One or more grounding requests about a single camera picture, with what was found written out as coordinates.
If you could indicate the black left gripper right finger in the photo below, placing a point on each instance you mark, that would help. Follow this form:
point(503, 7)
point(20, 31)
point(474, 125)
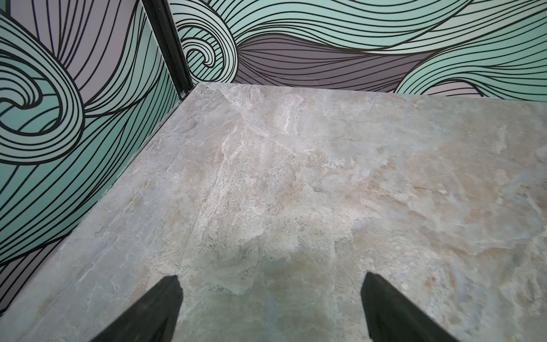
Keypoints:
point(391, 316)

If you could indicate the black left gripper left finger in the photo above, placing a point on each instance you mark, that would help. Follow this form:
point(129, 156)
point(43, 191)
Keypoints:
point(153, 317)

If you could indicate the black left corner post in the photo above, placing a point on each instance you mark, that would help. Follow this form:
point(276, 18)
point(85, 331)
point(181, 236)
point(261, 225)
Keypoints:
point(163, 26)

